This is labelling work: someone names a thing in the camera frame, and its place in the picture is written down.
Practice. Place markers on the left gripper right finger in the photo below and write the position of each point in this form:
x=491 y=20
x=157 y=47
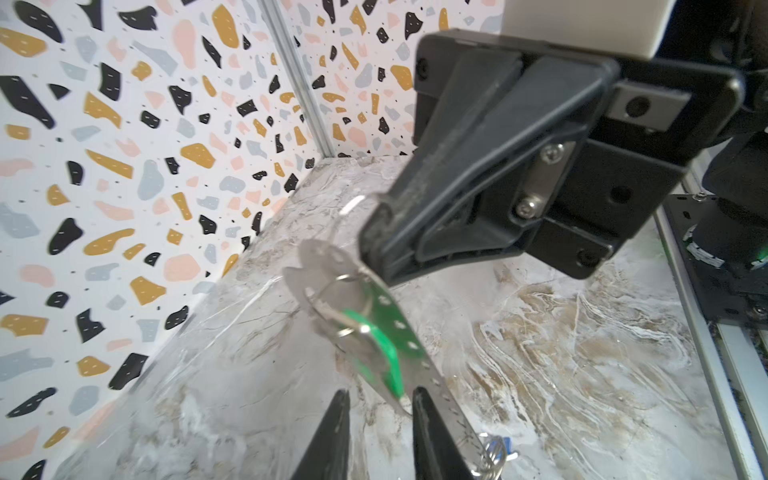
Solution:
x=436 y=456

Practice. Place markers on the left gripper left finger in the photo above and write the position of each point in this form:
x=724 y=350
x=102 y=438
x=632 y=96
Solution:
x=327 y=455

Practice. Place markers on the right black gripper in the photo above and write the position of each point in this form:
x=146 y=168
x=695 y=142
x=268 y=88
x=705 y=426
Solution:
x=637 y=123

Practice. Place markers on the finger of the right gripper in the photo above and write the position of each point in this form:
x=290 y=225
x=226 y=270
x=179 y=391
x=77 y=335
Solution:
x=431 y=220

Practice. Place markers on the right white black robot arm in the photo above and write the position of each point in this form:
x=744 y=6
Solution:
x=731 y=34

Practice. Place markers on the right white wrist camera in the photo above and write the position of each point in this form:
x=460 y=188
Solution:
x=633 y=28

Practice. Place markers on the right aluminium corner post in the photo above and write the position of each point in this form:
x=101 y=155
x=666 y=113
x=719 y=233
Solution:
x=286 y=46

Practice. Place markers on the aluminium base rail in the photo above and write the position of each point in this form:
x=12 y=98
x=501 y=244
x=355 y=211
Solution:
x=726 y=312

